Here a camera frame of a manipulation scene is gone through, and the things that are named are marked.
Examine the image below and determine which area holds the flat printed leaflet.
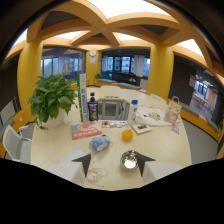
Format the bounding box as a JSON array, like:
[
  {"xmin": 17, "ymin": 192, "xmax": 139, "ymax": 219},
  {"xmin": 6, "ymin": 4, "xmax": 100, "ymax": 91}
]
[{"xmin": 101, "ymin": 120, "xmax": 128, "ymax": 130}]

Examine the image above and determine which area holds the silver metal bowl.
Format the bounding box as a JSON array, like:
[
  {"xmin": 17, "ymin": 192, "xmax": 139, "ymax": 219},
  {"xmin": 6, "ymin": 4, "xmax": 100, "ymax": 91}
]
[{"xmin": 120, "ymin": 149, "xmax": 140, "ymax": 171}]

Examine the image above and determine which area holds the dark blue bottle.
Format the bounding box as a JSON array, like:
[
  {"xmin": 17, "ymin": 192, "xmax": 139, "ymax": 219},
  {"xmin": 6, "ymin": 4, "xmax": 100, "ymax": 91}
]
[{"xmin": 87, "ymin": 92, "xmax": 99, "ymax": 122}]

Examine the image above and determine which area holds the white plant pot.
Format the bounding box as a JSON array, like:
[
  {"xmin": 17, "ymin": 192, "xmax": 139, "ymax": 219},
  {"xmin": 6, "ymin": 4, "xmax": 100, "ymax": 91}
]
[{"xmin": 45, "ymin": 108, "xmax": 67, "ymax": 129}]

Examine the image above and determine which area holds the red book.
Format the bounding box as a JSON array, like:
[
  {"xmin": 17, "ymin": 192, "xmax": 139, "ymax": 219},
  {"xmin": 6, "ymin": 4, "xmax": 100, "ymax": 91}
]
[{"xmin": 70, "ymin": 121, "xmax": 103, "ymax": 141}]

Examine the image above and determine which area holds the orange round fruit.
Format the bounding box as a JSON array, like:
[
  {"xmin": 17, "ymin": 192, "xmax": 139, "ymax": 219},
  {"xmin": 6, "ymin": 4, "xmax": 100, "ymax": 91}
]
[{"xmin": 121, "ymin": 129, "xmax": 134, "ymax": 142}]

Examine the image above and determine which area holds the small picture booklet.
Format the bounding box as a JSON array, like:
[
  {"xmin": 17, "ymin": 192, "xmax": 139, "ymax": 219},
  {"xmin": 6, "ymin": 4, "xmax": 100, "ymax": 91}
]
[{"xmin": 131, "ymin": 123, "xmax": 154, "ymax": 136}]

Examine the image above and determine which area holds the white chair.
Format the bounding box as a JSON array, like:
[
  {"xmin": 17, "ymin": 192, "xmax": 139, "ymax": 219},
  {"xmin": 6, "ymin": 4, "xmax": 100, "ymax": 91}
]
[{"xmin": 2, "ymin": 121, "xmax": 36, "ymax": 165}]

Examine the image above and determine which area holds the blue plush camera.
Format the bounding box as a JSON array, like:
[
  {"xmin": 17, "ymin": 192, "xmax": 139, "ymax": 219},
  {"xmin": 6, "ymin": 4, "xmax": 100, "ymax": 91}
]
[{"xmin": 88, "ymin": 134, "xmax": 111, "ymax": 154}]

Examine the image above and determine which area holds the green potted plant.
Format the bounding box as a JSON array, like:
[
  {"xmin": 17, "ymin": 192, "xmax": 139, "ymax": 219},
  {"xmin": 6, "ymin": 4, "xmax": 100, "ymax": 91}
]
[{"xmin": 27, "ymin": 73, "xmax": 80, "ymax": 130}]

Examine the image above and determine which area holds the tall green white box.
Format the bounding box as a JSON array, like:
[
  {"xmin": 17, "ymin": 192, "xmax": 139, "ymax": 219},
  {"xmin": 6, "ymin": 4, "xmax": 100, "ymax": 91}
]
[{"xmin": 76, "ymin": 72, "xmax": 90, "ymax": 123}]

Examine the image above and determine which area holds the white cable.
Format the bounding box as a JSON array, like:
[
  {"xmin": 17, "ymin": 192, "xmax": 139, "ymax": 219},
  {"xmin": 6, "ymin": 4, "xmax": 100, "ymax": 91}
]
[{"xmin": 85, "ymin": 166, "xmax": 109, "ymax": 188}]

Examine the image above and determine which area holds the white printed tote bag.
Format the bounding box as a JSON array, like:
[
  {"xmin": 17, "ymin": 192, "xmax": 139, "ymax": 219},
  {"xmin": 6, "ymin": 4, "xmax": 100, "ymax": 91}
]
[{"xmin": 135, "ymin": 106, "xmax": 183, "ymax": 127}]

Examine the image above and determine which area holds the pink paper gift bag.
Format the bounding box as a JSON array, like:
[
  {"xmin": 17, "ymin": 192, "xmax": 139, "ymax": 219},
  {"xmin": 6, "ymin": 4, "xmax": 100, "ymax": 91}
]
[{"xmin": 162, "ymin": 96, "xmax": 183, "ymax": 126}]

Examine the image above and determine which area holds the white bottle blue cap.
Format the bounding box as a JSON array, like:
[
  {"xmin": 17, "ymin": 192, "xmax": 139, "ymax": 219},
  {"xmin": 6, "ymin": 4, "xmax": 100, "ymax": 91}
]
[{"xmin": 127, "ymin": 99, "xmax": 139, "ymax": 125}]

